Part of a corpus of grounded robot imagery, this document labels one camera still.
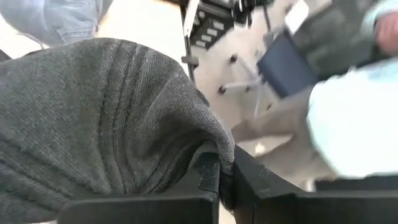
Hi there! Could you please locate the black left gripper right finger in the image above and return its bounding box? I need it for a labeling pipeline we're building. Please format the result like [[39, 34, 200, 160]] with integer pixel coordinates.
[[233, 145, 398, 224]]

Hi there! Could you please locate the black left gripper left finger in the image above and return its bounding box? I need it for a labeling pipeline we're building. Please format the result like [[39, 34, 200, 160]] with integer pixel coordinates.
[[57, 151, 221, 224]]

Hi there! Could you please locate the dark grey baseball cap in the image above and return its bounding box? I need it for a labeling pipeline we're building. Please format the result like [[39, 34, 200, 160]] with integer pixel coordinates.
[[0, 37, 236, 224]]

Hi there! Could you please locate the person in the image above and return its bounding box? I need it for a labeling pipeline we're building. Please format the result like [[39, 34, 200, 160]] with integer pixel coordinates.
[[231, 0, 398, 188]]

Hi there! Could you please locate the blue office chair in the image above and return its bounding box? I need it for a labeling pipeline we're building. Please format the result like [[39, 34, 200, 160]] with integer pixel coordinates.
[[217, 27, 318, 119]]

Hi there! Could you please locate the black aluminium frame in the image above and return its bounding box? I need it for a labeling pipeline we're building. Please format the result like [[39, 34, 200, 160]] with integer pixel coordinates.
[[181, 0, 200, 82]]

